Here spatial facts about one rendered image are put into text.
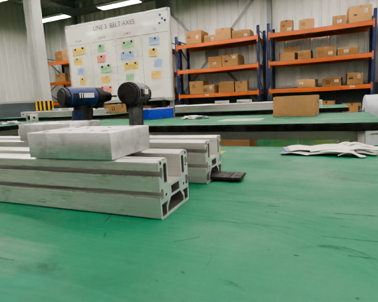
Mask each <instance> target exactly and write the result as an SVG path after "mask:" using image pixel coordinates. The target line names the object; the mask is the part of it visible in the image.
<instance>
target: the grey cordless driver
mask: <svg viewBox="0 0 378 302"><path fill-rule="evenodd" d="M118 98H119V100H120V101H121V102H123V103H124V104H128V105H129V106H130V109H129V125H144V121H143V105H146V102H148V101H149V100H150V99H151V90H150V88H149V87H148V86H147V85H145V84H142V83H135V82H125V83H123V84H121V85H120V86H119V88H118Z"/></svg>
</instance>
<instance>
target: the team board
mask: <svg viewBox="0 0 378 302"><path fill-rule="evenodd" d="M65 34H66V40H67V50H68V61H69V67H70V78H71V87H100V88H102V89H103V90H105V91H108V92H110V93H111V94H112V95H117V97H112V99H111V100H110V101H108V102H105V104H107V103H119V102H121V101H120V100H119V98H118V88H119V86H120V85H121V84H123V83H125V82H135V83H142V84H145V85H147V86H148V87H149V88H150V90H151V99H150V100H149V101H163V100H168V101H170V107H174V108H173V117H175V85H174V74H173V54H172V33H171V22H170V8H169V7H163V8H159V9H155V10H149V11H143V12H139V13H134V14H128V15H124V16H118V17H112V18H108V19H102V20H96V21H93V22H86V23H81V24H77V25H71V26H66V27H65Z"/></svg>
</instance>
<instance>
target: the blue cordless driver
mask: <svg viewBox="0 0 378 302"><path fill-rule="evenodd" d="M112 97H117V95H112V94H111V93H110V92H108V91H105V90H103V89H102V88H100V87H65V88H60V89H59V90H58V93H57V100H58V103H59V105H60V106H61V107H67V108H71V107H74V110H73V111H72V119H71V120H91V118H92V117H93V108H91V107H92V106H96V105H103V104H104V103H105V102H108V101H110V100H111V99H112Z"/></svg>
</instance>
